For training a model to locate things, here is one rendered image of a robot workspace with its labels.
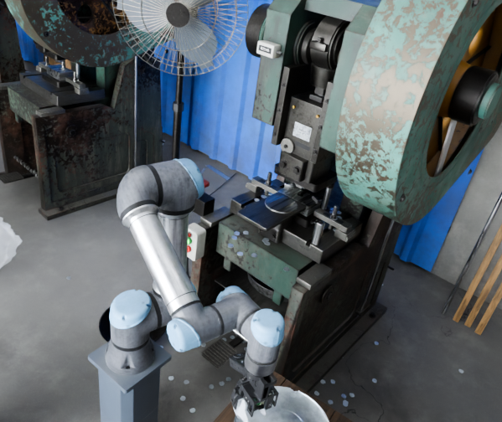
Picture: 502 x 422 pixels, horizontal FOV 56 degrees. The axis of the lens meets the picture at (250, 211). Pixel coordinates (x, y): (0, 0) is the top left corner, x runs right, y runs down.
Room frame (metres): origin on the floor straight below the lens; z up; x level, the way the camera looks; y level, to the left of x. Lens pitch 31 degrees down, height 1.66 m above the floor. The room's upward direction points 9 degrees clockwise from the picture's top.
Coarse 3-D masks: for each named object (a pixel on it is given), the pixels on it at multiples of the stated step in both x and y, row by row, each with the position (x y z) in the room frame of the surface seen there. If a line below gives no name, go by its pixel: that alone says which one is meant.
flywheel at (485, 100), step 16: (496, 16) 1.56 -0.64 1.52; (480, 32) 1.52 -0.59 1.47; (496, 32) 1.58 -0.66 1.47; (480, 48) 1.54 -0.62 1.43; (496, 48) 1.60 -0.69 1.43; (464, 64) 1.36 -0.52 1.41; (480, 64) 1.61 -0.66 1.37; (496, 64) 1.60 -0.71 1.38; (464, 80) 1.30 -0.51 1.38; (480, 80) 1.29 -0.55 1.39; (496, 80) 1.35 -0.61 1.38; (448, 96) 1.30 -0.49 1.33; (464, 96) 1.28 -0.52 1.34; (480, 96) 1.27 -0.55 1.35; (496, 96) 1.31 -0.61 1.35; (448, 112) 1.32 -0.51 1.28; (464, 112) 1.28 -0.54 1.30; (480, 112) 1.28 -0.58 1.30; (448, 128) 1.37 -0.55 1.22; (464, 128) 1.57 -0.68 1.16; (432, 144) 1.44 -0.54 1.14; (448, 144) 1.40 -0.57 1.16; (432, 160) 1.48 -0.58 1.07; (448, 160) 1.49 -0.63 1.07; (432, 176) 1.41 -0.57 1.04
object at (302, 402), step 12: (288, 396) 0.98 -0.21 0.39; (300, 396) 0.99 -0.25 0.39; (276, 408) 0.93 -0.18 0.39; (288, 408) 0.94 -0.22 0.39; (300, 408) 0.95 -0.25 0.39; (312, 408) 0.95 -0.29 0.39; (240, 420) 0.87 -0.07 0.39; (252, 420) 0.88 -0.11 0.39; (264, 420) 0.88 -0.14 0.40; (276, 420) 0.88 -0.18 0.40; (288, 420) 0.89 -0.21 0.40; (300, 420) 0.90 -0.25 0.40; (312, 420) 0.91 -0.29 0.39; (324, 420) 0.91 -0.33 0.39
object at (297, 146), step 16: (304, 96) 1.61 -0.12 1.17; (320, 96) 1.59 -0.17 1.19; (288, 112) 1.59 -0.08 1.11; (304, 112) 1.56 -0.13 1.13; (320, 112) 1.52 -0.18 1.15; (288, 128) 1.59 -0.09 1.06; (304, 128) 1.55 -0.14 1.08; (288, 144) 1.56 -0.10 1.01; (304, 144) 1.54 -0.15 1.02; (288, 160) 1.54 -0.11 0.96; (304, 160) 1.52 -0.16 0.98; (288, 176) 1.53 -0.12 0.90; (304, 176) 1.52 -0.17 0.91; (320, 176) 1.56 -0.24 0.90
